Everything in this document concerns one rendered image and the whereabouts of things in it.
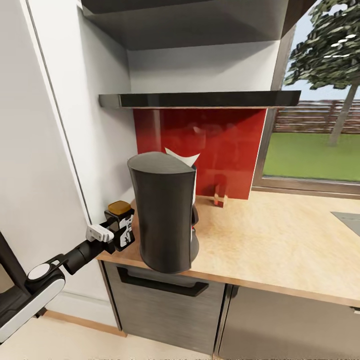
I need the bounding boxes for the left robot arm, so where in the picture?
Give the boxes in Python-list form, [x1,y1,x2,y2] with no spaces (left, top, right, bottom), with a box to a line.
[0,221,127,346]

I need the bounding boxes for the paper coffee filter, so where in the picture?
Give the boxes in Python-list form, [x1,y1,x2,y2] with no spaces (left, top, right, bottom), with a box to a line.
[165,148,199,166]

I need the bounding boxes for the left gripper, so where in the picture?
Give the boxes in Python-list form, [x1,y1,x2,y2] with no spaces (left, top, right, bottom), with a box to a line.
[75,221,127,264]

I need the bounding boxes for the bottle of coffee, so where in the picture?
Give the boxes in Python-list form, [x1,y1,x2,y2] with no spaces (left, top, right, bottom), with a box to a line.
[104,200,135,252]

